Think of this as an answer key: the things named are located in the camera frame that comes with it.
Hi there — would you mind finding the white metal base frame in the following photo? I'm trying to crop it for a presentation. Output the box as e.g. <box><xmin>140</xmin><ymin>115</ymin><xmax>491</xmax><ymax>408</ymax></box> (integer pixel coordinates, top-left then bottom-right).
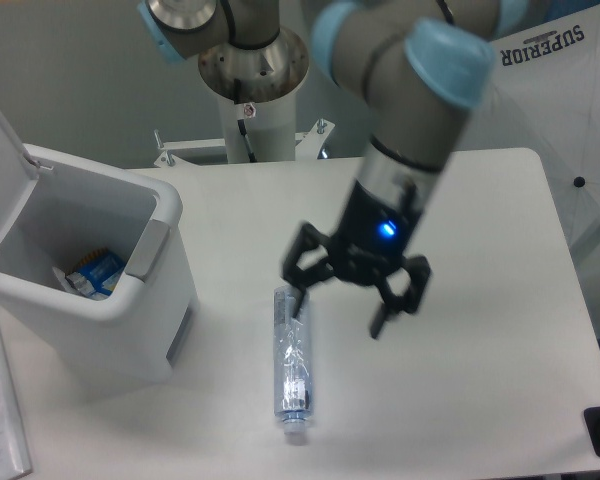
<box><xmin>153</xmin><ymin>118</ymin><xmax>336</xmax><ymax>168</ymax></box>

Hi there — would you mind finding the black cable on pedestal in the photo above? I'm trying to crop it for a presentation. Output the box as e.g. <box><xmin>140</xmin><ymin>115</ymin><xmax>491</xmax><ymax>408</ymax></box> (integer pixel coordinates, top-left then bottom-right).
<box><xmin>233</xmin><ymin>78</ymin><xmax>257</xmax><ymax>163</ymax></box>

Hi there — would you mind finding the white trash can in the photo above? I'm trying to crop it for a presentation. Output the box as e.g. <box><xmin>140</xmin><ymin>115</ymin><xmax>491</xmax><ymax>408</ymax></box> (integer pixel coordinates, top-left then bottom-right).
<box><xmin>0</xmin><ymin>111</ymin><xmax>198</xmax><ymax>382</ymax></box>

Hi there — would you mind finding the white crumpled trash in bin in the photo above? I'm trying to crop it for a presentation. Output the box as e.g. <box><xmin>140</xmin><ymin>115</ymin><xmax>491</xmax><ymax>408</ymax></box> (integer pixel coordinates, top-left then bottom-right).
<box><xmin>52</xmin><ymin>267</ymin><xmax>80</xmax><ymax>295</ymax></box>

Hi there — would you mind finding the blue orange snack bag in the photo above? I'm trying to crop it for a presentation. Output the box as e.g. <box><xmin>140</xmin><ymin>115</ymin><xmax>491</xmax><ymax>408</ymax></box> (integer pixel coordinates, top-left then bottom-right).
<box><xmin>65</xmin><ymin>248</ymin><xmax>126</xmax><ymax>300</ymax></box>

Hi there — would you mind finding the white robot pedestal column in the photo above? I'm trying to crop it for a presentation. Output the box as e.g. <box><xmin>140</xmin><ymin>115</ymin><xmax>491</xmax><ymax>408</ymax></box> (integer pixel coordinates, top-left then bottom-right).
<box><xmin>216</xmin><ymin>93</ymin><xmax>296</xmax><ymax>152</ymax></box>

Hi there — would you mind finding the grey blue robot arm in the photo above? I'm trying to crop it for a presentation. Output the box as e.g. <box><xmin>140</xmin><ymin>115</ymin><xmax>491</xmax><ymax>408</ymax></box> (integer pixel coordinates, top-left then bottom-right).
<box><xmin>138</xmin><ymin>1</ymin><xmax>505</xmax><ymax>336</ymax></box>

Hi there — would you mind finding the white umbrella with text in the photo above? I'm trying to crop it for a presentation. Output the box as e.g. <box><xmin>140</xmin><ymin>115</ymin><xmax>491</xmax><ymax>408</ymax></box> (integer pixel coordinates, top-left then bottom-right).
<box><xmin>460</xmin><ymin>4</ymin><xmax>600</xmax><ymax>263</ymax></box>

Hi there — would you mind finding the clear plastic bottle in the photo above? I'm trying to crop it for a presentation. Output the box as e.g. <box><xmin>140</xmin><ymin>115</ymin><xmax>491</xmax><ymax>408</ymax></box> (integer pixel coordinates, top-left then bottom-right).
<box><xmin>273</xmin><ymin>286</ymin><xmax>314</xmax><ymax>443</ymax></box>

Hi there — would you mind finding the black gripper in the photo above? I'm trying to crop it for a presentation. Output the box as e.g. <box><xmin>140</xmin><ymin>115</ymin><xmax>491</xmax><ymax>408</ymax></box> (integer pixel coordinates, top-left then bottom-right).
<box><xmin>281</xmin><ymin>149</ymin><xmax>442</xmax><ymax>339</ymax></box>

